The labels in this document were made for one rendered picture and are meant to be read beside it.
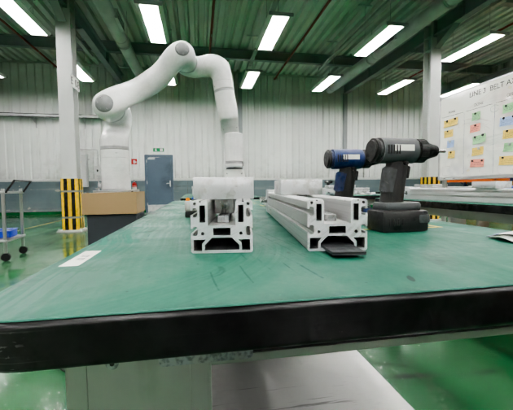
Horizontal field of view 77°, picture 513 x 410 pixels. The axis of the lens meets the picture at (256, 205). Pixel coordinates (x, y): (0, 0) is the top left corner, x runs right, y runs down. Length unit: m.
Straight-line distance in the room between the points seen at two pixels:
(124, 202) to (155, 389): 1.09
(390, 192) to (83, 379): 0.68
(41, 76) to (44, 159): 2.81
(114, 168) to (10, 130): 12.52
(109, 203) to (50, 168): 11.93
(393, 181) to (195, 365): 0.59
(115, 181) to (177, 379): 1.17
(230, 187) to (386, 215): 0.37
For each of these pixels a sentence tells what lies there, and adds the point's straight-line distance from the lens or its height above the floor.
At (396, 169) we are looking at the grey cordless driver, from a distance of 0.82.
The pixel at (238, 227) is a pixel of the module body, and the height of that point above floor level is 0.82.
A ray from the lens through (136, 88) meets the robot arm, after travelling 1.56.
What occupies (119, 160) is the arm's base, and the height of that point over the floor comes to 1.01.
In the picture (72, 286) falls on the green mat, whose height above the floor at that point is 0.78.
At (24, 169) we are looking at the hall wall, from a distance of 13.75.
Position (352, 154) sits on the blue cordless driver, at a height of 0.98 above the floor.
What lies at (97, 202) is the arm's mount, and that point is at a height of 0.83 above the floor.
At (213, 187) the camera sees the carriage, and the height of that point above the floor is 0.89.
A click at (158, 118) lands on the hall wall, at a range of 12.74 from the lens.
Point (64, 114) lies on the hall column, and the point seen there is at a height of 2.40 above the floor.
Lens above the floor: 0.89
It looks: 3 degrees down
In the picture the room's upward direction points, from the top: 1 degrees counter-clockwise
